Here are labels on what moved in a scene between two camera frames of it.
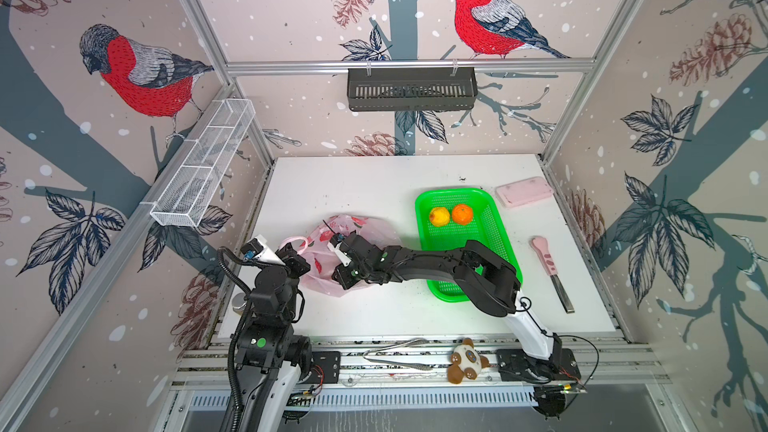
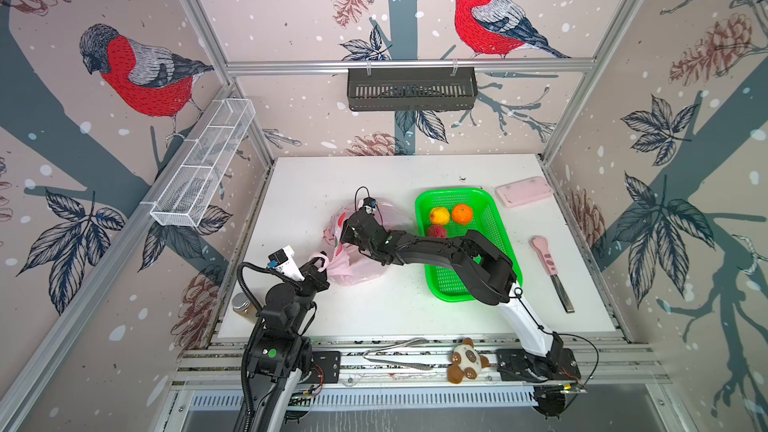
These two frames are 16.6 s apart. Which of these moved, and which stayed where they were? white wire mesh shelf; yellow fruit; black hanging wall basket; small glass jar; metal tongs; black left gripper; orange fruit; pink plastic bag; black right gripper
Moved: pink plastic bag; black left gripper; black right gripper
Stayed: black hanging wall basket; white wire mesh shelf; metal tongs; orange fruit; yellow fruit; small glass jar
